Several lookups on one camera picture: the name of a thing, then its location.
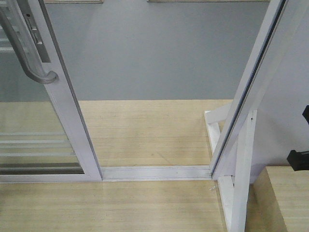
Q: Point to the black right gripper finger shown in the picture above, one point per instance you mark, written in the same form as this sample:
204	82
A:
305	113
299	161

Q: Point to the silver door handle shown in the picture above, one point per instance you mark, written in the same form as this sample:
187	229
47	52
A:
15	38

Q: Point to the white framed sliding glass door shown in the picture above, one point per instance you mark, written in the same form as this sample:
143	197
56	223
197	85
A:
43	136

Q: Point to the aluminium floor door track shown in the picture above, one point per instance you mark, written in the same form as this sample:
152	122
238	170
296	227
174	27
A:
156	173

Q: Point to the white door lock plate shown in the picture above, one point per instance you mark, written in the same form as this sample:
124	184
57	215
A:
34	30

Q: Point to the white wooden support brace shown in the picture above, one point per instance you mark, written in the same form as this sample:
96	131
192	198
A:
233	174

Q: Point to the white door frame post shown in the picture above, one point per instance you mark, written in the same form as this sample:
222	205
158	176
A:
236	113

